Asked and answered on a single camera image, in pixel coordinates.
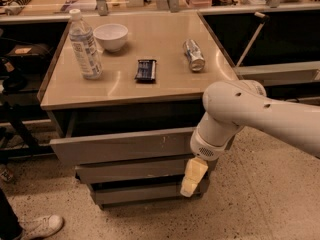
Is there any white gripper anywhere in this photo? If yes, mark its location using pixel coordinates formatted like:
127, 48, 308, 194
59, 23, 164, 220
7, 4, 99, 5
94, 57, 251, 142
180, 128, 230, 197

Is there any grey top drawer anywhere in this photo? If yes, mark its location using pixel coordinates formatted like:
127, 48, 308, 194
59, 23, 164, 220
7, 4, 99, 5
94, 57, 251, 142
49, 112, 198, 167

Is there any grey drawer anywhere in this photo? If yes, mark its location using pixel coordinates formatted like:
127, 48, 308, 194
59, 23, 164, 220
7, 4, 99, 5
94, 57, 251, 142
89, 178, 211, 207
49, 112, 198, 167
74, 157, 219, 185

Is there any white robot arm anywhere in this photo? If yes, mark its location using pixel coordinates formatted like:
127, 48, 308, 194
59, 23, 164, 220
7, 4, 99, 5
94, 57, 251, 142
180, 80, 320, 197

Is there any grey middle drawer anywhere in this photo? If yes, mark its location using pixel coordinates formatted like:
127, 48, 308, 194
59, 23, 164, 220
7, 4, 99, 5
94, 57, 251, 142
74, 157, 219, 185

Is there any grey drawer cabinet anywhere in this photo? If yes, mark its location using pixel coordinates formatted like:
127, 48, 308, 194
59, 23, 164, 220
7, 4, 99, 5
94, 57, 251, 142
36, 11, 247, 210

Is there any grey bottom drawer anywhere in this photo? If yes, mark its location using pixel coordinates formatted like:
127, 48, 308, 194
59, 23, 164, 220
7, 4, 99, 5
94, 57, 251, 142
89, 178, 211, 207

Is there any dark blue snack packet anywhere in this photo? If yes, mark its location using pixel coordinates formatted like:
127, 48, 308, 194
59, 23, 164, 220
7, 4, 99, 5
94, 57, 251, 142
135, 59, 156, 82

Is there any silver soda can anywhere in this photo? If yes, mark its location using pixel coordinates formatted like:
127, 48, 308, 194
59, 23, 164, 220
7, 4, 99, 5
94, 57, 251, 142
183, 39, 205, 72

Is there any white ceramic bowl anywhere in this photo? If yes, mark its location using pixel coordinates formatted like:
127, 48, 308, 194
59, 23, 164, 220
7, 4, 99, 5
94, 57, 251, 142
93, 24, 128, 52

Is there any clear plastic water bottle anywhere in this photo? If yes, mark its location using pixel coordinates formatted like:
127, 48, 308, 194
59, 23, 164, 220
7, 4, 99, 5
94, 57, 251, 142
69, 9, 102, 79

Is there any white sneaker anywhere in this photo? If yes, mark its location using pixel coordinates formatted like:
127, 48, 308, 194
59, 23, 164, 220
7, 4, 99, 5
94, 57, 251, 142
19, 215, 64, 240

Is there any black bag on shelf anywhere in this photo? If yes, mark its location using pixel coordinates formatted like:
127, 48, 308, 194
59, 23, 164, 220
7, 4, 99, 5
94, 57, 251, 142
5, 43, 51, 67

